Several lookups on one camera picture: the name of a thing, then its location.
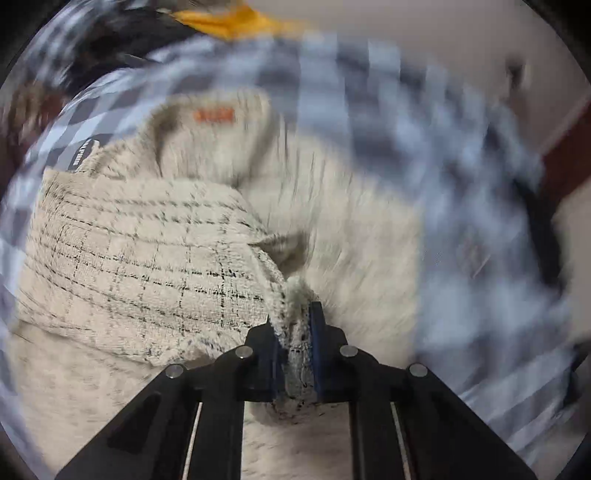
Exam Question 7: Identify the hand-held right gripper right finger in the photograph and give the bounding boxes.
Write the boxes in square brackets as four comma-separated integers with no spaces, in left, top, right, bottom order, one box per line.
[309,301,539,480]

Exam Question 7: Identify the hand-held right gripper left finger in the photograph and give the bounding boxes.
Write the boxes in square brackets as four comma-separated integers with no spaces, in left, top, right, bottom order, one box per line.
[55,316,279,480]

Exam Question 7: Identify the cream tweed checked garment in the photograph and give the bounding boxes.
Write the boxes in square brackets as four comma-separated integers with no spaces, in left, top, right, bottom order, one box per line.
[6,88,428,480]

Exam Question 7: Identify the grey white checkered blanket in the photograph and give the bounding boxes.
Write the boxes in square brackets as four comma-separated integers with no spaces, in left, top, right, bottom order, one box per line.
[0,9,583,468]

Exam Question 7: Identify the yellow cloth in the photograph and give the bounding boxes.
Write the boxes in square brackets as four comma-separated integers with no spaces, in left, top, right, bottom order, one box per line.
[173,4,296,43]

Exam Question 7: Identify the dark cloth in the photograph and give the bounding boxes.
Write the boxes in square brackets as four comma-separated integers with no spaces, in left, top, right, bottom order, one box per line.
[59,8,197,89]

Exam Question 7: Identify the red-brown wooden frame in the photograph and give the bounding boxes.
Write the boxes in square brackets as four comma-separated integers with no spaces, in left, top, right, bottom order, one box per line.
[539,98,591,205]

